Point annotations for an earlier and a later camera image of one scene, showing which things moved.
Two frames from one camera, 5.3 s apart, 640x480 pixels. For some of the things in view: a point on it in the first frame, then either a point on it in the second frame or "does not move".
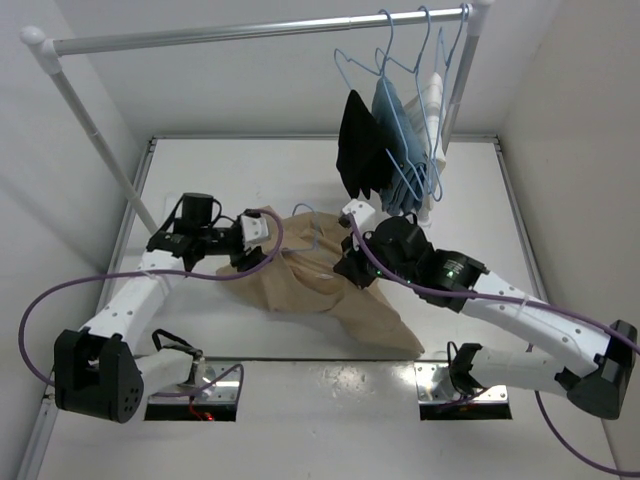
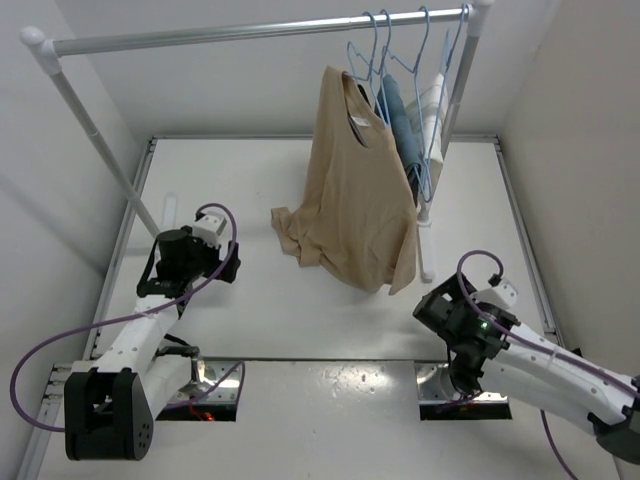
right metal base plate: (434, 385) does not move
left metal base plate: (223, 392) does not move
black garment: (362, 156) → (364, 94)
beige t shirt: (301, 273) → (355, 225)
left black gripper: (243, 262) → (213, 252)
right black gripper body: (363, 268) → (449, 288)
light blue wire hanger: (316, 231) → (360, 69)
